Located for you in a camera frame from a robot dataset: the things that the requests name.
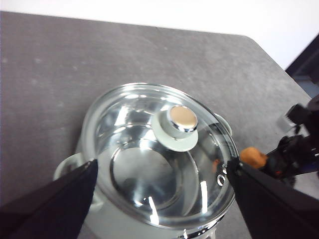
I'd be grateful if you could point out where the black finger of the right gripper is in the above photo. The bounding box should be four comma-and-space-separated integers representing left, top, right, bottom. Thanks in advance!
265, 135, 312, 180

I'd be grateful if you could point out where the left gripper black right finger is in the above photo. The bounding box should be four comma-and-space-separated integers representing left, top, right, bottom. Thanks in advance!
226, 158, 319, 239

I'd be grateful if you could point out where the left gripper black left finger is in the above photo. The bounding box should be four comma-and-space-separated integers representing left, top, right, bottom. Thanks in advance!
0, 158, 99, 239

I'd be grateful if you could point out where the brown potato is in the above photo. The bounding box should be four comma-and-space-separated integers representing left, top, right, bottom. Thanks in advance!
240, 146, 269, 170

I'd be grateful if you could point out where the glass lid with green knob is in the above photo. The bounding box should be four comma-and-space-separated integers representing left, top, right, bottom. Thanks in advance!
83, 83, 239, 229

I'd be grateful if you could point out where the green electric cooking pot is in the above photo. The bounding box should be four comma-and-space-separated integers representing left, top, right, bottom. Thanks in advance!
53, 99, 235, 239

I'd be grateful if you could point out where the dark background furniture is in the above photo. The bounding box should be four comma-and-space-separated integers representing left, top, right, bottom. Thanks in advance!
285, 33, 319, 99

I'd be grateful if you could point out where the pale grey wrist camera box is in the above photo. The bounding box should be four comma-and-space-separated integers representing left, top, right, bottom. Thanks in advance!
277, 112, 293, 130

